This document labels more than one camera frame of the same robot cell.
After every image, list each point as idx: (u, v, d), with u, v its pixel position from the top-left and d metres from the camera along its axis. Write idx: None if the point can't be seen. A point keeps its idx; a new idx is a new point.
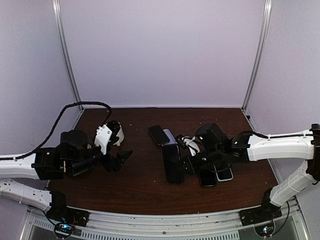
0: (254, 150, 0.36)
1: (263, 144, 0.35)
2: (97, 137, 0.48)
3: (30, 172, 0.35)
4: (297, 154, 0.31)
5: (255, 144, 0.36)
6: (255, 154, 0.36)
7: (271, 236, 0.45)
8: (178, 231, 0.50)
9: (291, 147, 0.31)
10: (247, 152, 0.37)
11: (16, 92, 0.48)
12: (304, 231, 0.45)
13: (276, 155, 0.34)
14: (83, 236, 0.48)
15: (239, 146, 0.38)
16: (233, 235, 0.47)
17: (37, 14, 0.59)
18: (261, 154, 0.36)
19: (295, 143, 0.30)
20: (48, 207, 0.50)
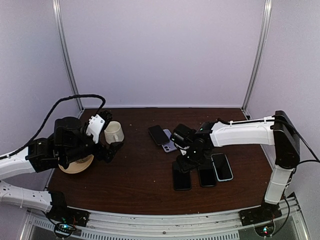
0: (216, 135, 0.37)
1: (226, 129, 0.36)
2: (89, 126, 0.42)
3: (26, 166, 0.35)
4: (260, 140, 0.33)
5: (217, 129, 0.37)
6: (218, 139, 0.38)
7: (271, 236, 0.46)
8: (178, 231, 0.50)
9: (254, 132, 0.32)
10: (211, 138, 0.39)
11: (16, 92, 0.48)
12: (304, 230, 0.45)
13: (238, 141, 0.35)
14: (83, 236, 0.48)
15: (203, 131, 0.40)
16: (233, 235, 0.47)
17: (37, 13, 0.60)
18: (223, 139, 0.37)
19: (257, 128, 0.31)
20: (49, 208, 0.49)
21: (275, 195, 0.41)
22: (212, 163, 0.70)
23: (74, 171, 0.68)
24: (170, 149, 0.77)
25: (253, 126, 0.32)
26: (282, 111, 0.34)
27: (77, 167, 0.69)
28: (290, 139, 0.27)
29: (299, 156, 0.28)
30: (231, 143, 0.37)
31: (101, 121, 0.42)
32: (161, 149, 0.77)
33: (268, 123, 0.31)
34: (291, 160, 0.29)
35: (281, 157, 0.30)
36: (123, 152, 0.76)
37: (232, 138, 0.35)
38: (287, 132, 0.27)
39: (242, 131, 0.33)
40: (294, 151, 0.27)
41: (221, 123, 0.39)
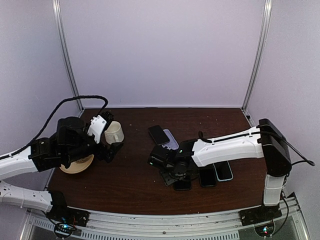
0: (198, 156, 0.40)
1: (205, 150, 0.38)
2: (91, 126, 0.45)
3: (28, 165, 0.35)
4: (244, 154, 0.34)
5: (198, 151, 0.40)
6: (202, 160, 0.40)
7: (271, 236, 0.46)
8: (178, 231, 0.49)
9: (233, 150, 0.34)
10: (194, 159, 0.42)
11: (16, 92, 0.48)
12: (304, 231, 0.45)
13: (221, 158, 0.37)
14: (83, 236, 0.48)
15: (184, 155, 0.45)
16: (233, 235, 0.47)
17: (37, 14, 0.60)
18: (207, 158, 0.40)
19: (239, 144, 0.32)
20: (49, 207, 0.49)
21: (276, 197, 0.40)
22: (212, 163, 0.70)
23: (74, 171, 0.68)
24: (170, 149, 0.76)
25: (236, 142, 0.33)
26: (267, 119, 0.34)
27: (77, 167, 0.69)
28: (281, 151, 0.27)
29: (291, 164, 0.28)
30: (214, 161, 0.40)
31: (102, 121, 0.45)
32: None
33: (254, 136, 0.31)
34: (283, 169, 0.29)
35: (272, 168, 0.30)
36: (123, 152, 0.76)
37: (214, 157, 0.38)
38: (277, 144, 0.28)
39: (220, 151, 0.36)
40: (286, 162, 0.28)
41: (202, 143, 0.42)
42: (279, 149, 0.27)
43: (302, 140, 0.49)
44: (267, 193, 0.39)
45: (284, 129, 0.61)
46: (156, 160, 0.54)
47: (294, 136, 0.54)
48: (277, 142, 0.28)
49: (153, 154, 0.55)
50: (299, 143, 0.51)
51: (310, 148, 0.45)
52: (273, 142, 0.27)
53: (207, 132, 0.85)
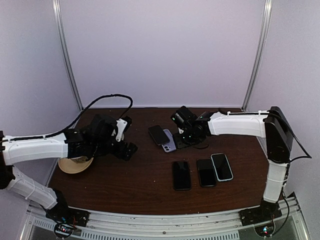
0: (213, 123, 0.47)
1: (220, 118, 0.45)
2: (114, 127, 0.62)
3: (59, 150, 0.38)
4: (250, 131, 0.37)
5: (215, 118, 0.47)
6: (215, 128, 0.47)
7: (271, 236, 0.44)
8: (178, 231, 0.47)
9: (242, 124, 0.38)
10: (210, 126, 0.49)
11: (16, 92, 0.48)
12: (304, 232, 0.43)
13: (232, 130, 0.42)
14: (83, 236, 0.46)
15: (201, 120, 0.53)
16: (233, 235, 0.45)
17: (37, 13, 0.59)
18: (220, 127, 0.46)
19: (250, 119, 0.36)
20: (53, 204, 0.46)
21: (275, 192, 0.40)
22: (212, 164, 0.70)
23: (74, 172, 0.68)
24: (170, 149, 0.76)
25: (246, 118, 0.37)
26: (277, 107, 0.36)
27: (77, 168, 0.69)
28: (281, 134, 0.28)
29: (289, 151, 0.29)
30: (225, 131, 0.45)
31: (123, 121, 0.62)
32: (162, 149, 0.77)
33: (262, 116, 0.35)
34: (282, 155, 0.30)
35: (271, 150, 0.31)
36: None
37: (226, 128, 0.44)
38: (278, 126, 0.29)
39: (231, 121, 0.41)
40: (284, 146, 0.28)
41: (219, 113, 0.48)
42: (279, 130, 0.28)
43: (302, 140, 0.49)
44: (270, 187, 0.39)
45: None
46: (179, 118, 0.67)
47: None
48: (279, 125, 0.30)
49: (179, 112, 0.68)
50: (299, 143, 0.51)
51: (311, 148, 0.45)
52: (274, 122, 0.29)
53: None
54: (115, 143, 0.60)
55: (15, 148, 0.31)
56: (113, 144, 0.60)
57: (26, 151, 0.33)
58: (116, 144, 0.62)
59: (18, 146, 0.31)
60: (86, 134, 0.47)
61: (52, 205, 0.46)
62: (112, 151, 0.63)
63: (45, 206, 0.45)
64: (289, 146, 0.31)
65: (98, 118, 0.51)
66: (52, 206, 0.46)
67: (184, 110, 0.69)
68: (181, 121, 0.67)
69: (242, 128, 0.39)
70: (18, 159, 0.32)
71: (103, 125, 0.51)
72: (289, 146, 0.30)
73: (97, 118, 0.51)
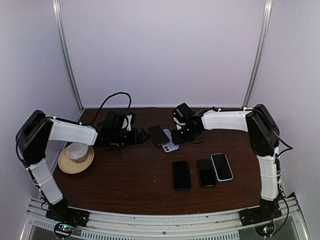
0: (205, 118, 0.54)
1: (211, 114, 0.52)
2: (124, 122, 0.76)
3: (84, 135, 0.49)
4: (236, 126, 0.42)
5: (207, 114, 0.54)
6: (207, 122, 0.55)
7: (271, 236, 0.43)
8: (178, 231, 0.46)
9: (227, 119, 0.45)
10: (203, 121, 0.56)
11: (15, 92, 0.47)
12: (304, 231, 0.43)
13: (221, 124, 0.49)
14: (83, 236, 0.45)
15: (196, 116, 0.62)
16: (233, 235, 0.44)
17: (36, 12, 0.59)
18: (211, 122, 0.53)
19: (233, 114, 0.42)
20: (58, 199, 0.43)
21: (271, 189, 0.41)
22: (212, 164, 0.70)
23: (74, 172, 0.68)
24: (170, 149, 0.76)
25: (231, 113, 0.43)
26: (262, 104, 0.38)
27: (76, 167, 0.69)
28: (260, 127, 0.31)
29: (270, 144, 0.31)
30: (216, 126, 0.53)
31: (129, 116, 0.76)
32: (161, 149, 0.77)
33: (246, 112, 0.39)
34: (264, 148, 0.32)
35: (254, 142, 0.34)
36: (122, 152, 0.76)
37: (216, 122, 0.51)
38: (258, 120, 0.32)
39: (219, 117, 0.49)
40: (264, 138, 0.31)
41: (212, 111, 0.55)
42: (257, 124, 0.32)
43: (302, 140, 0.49)
44: (265, 184, 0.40)
45: (284, 129, 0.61)
46: (179, 114, 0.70)
47: (294, 136, 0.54)
48: (259, 120, 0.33)
49: (179, 108, 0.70)
50: (299, 143, 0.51)
51: (311, 148, 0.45)
52: (254, 117, 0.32)
53: (206, 132, 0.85)
54: (128, 134, 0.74)
55: (61, 125, 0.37)
56: (127, 134, 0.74)
57: (62, 131, 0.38)
58: (129, 135, 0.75)
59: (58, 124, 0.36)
60: (104, 127, 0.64)
61: (57, 200, 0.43)
62: (128, 141, 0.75)
63: (50, 200, 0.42)
64: (272, 141, 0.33)
65: (111, 114, 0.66)
66: (57, 202, 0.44)
67: (184, 106, 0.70)
68: (180, 117, 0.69)
69: (228, 123, 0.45)
70: (62, 135, 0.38)
71: (115, 119, 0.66)
72: (272, 141, 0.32)
73: (110, 114, 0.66)
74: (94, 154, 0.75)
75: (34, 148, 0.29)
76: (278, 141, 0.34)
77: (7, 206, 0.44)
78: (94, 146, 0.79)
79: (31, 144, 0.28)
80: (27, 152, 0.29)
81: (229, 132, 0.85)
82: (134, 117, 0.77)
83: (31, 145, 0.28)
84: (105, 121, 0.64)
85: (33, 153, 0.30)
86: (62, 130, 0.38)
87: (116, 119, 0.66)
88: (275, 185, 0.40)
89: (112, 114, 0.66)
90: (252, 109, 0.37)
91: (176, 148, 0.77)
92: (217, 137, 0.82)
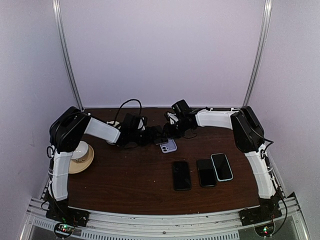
0: (198, 115, 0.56)
1: (203, 113, 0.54)
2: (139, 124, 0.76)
3: (107, 133, 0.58)
4: (225, 124, 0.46)
5: (200, 112, 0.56)
6: (200, 119, 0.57)
7: (271, 236, 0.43)
8: (178, 231, 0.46)
9: (217, 118, 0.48)
10: (196, 118, 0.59)
11: (16, 92, 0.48)
12: (304, 230, 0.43)
13: (212, 123, 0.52)
14: (83, 236, 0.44)
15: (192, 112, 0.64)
16: (233, 235, 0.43)
17: (36, 12, 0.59)
18: (203, 120, 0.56)
19: (222, 114, 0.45)
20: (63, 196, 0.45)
21: (266, 187, 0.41)
22: (212, 164, 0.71)
23: (74, 172, 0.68)
24: (169, 149, 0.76)
25: (220, 112, 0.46)
26: (249, 106, 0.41)
27: (76, 167, 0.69)
28: (243, 126, 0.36)
29: (250, 141, 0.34)
30: (207, 124, 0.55)
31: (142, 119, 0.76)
32: (161, 149, 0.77)
33: (232, 111, 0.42)
34: (247, 145, 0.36)
35: (238, 139, 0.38)
36: (123, 152, 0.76)
37: (208, 121, 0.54)
38: (242, 119, 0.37)
39: (210, 116, 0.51)
40: (245, 135, 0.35)
41: (205, 109, 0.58)
42: (241, 123, 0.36)
43: (302, 140, 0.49)
44: (260, 182, 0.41)
45: (284, 129, 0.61)
46: (177, 109, 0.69)
47: (295, 136, 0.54)
48: (244, 119, 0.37)
49: (178, 103, 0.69)
50: (300, 143, 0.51)
51: (311, 148, 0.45)
52: (238, 116, 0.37)
53: (206, 132, 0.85)
54: (143, 135, 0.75)
55: (94, 122, 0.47)
56: (143, 134, 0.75)
57: (94, 126, 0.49)
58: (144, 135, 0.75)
59: (93, 121, 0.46)
60: (123, 127, 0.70)
61: (60, 197, 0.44)
62: (143, 140, 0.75)
63: (55, 196, 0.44)
64: (256, 139, 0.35)
65: (129, 116, 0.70)
66: (61, 199, 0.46)
67: (183, 102, 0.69)
68: (177, 112, 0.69)
69: (217, 122, 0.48)
70: (92, 129, 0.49)
71: (132, 121, 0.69)
72: (255, 138, 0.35)
73: (128, 115, 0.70)
74: (94, 154, 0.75)
75: (70, 138, 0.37)
76: (263, 139, 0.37)
77: (7, 205, 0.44)
78: (94, 146, 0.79)
79: (69, 134, 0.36)
80: (66, 141, 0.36)
81: (229, 132, 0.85)
82: (146, 120, 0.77)
83: (69, 134, 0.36)
84: (124, 123, 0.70)
85: (70, 142, 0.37)
86: (94, 126, 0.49)
87: (133, 121, 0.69)
88: (269, 182, 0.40)
89: (130, 116, 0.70)
90: (238, 110, 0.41)
91: (176, 148, 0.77)
92: (217, 137, 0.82)
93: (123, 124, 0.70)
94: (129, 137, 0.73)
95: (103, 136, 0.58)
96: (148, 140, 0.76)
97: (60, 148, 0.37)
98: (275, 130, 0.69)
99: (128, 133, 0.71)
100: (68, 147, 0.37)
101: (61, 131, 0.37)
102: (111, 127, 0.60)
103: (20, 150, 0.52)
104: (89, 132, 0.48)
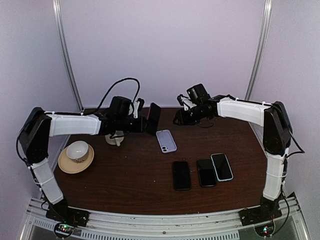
0: (221, 104, 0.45)
1: (227, 102, 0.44)
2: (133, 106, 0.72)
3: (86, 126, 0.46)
4: (252, 120, 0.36)
5: (224, 101, 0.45)
6: (222, 110, 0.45)
7: (272, 236, 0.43)
8: (178, 231, 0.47)
9: (245, 110, 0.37)
10: (217, 107, 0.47)
11: (15, 92, 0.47)
12: (304, 231, 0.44)
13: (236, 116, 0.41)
14: (83, 236, 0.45)
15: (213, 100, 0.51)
16: (233, 235, 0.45)
17: (36, 12, 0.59)
18: (226, 110, 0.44)
19: (251, 107, 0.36)
20: (59, 198, 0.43)
21: (273, 189, 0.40)
22: (212, 164, 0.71)
23: (74, 172, 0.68)
24: (169, 150, 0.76)
25: (250, 105, 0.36)
26: (281, 102, 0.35)
27: (76, 167, 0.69)
28: (278, 125, 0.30)
29: (282, 143, 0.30)
30: (230, 116, 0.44)
31: (136, 103, 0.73)
32: (161, 149, 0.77)
33: (265, 106, 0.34)
34: (276, 146, 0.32)
35: (265, 139, 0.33)
36: (123, 152, 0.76)
37: (232, 112, 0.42)
38: (277, 117, 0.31)
39: (236, 108, 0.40)
40: (278, 136, 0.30)
41: (228, 100, 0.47)
42: (276, 121, 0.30)
43: (303, 140, 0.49)
44: (269, 183, 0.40)
45: None
46: (193, 94, 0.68)
47: (295, 135, 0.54)
48: (278, 118, 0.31)
49: (195, 88, 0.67)
50: (299, 143, 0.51)
51: (311, 147, 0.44)
52: (274, 114, 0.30)
53: (206, 132, 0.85)
54: (133, 123, 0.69)
55: (61, 119, 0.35)
56: (133, 123, 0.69)
57: (66, 124, 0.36)
58: (134, 123, 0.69)
59: (62, 118, 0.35)
60: (109, 113, 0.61)
61: (57, 200, 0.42)
62: (133, 129, 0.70)
63: (50, 200, 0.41)
64: (285, 140, 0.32)
65: (116, 99, 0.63)
66: (57, 202, 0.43)
67: (201, 87, 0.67)
68: (194, 97, 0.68)
69: (244, 115, 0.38)
70: (65, 129, 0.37)
71: (120, 105, 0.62)
72: (285, 139, 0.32)
73: (115, 99, 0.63)
74: (94, 154, 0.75)
75: (35, 148, 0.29)
76: (290, 141, 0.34)
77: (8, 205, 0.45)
78: (94, 147, 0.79)
79: (33, 144, 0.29)
80: (30, 152, 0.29)
81: (229, 132, 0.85)
82: (141, 104, 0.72)
83: (32, 145, 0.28)
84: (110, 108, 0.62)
85: (37, 151, 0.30)
86: (66, 123, 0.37)
87: (120, 105, 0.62)
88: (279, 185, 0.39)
89: (117, 99, 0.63)
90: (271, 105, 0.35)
91: (176, 148, 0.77)
92: (217, 137, 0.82)
93: (110, 110, 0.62)
94: (120, 124, 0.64)
95: (85, 131, 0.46)
96: (136, 130, 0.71)
97: (28, 161, 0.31)
98: None
99: (115, 120, 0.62)
100: (36, 157, 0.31)
101: (25, 140, 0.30)
102: (88, 118, 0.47)
103: (19, 150, 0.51)
104: (60, 133, 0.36)
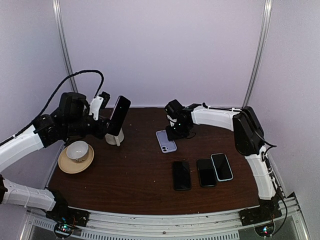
0: (194, 112, 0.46)
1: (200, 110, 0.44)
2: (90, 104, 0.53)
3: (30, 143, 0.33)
4: (225, 125, 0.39)
5: (197, 109, 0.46)
6: (196, 117, 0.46)
7: (271, 236, 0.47)
8: (178, 231, 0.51)
9: (217, 117, 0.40)
10: (191, 115, 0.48)
11: (16, 93, 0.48)
12: (304, 231, 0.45)
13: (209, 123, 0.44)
14: (83, 236, 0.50)
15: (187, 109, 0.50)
16: (233, 235, 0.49)
17: (36, 13, 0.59)
18: (199, 118, 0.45)
19: (221, 113, 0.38)
20: (52, 205, 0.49)
21: (267, 189, 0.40)
22: (212, 164, 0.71)
23: (74, 172, 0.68)
24: (169, 150, 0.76)
25: (220, 112, 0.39)
26: (250, 107, 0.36)
27: (76, 167, 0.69)
28: (246, 130, 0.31)
29: (253, 146, 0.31)
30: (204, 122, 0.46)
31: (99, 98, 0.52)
32: (161, 150, 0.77)
33: (235, 112, 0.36)
34: (247, 149, 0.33)
35: (238, 142, 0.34)
36: (122, 152, 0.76)
37: (205, 119, 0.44)
38: (245, 122, 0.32)
39: (208, 115, 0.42)
40: (248, 139, 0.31)
41: (201, 106, 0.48)
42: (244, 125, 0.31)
43: (303, 141, 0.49)
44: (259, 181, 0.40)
45: (284, 129, 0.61)
46: (169, 111, 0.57)
47: (295, 135, 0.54)
48: (247, 122, 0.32)
49: (170, 103, 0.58)
50: (300, 143, 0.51)
51: (312, 148, 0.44)
52: (241, 119, 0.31)
53: (206, 132, 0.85)
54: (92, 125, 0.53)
55: None
56: (90, 125, 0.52)
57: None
58: (92, 124, 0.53)
59: None
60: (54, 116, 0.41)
61: (52, 206, 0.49)
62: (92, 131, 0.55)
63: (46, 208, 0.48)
64: (256, 142, 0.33)
65: (65, 97, 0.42)
66: (52, 207, 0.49)
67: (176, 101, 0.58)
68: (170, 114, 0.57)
69: (216, 121, 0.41)
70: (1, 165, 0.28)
71: (70, 105, 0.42)
72: (256, 141, 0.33)
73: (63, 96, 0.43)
74: (94, 154, 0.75)
75: None
76: (263, 141, 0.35)
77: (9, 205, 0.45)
78: (94, 146, 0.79)
79: None
80: None
81: (229, 132, 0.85)
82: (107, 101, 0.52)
83: None
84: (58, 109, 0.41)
85: None
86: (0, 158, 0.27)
87: (73, 104, 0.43)
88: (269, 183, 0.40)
89: (66, 97, 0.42)
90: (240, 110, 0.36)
91: (176, 148, 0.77)
92: (217, 137, 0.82)
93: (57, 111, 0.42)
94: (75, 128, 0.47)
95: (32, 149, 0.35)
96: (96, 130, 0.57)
97: None
98: (274, 131, 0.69)
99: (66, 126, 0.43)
100: None
101: None
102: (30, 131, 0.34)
103: None
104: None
